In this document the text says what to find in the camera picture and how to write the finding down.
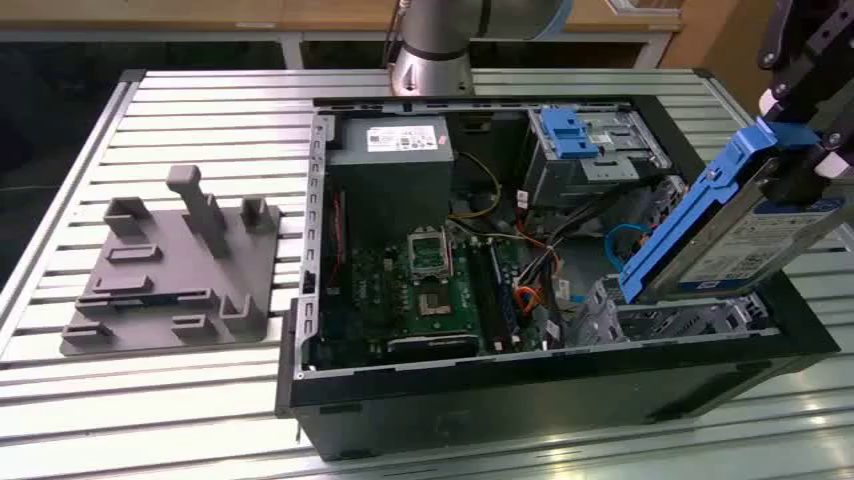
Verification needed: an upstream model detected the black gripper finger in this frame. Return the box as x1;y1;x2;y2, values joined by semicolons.
756;0;819;126
763;0;854;204

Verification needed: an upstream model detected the hard disk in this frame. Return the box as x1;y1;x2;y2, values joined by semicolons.
616;117;848;306

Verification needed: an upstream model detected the blue disk wire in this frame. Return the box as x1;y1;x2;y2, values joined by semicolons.
603;222;652;275

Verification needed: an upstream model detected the metal disk bay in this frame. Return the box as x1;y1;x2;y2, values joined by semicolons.
576;273;782;347

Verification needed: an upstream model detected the black empty RAM slot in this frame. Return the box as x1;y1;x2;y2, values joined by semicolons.
468;238;507;352

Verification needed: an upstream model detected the metal drive cage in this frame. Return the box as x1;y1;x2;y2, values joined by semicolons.
526;107;674;214

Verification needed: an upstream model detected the blue drive cage latch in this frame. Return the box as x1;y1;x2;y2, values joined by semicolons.
540;107;599;159

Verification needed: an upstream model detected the RAM stick with blue edge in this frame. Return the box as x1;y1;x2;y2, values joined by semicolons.
490;244;523;335

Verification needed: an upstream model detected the gray power supply unit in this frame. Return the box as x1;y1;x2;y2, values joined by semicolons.
325;114;459;236

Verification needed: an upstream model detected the metal socket cover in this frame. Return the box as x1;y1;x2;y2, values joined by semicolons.
405;227;455;282

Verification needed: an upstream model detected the CPU socket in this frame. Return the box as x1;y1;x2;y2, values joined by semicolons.
416;284;461;321

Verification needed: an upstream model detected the black PC case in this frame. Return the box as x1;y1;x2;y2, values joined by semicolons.
273;94;842;464

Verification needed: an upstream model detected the black graphics card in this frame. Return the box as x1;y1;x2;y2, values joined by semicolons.
383;332;482;359

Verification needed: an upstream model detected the green motherboard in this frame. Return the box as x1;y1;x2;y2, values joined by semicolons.
319;189;555;357

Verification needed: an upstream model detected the wooden cabinet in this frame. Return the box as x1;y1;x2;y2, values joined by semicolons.
0;0;686;35

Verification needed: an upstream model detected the gray parts rack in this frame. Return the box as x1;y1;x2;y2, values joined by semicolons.
59;164;285;357

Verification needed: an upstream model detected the pale blue arm cable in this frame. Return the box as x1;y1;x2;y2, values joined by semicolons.
532;0;576;42

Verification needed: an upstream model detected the thick black cable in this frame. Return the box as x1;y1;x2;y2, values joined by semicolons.
543;174;668;249

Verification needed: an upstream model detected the yellow wire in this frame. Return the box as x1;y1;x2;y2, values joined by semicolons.
447;152;503;221

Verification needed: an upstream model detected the multicolour wire bundle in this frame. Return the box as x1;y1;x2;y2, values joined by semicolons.
516;239;566;292

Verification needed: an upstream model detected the orange looped wire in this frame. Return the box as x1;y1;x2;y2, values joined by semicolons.
515;286;543;317

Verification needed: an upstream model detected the thin red wire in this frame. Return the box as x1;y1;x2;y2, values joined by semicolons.
331;192;345;281

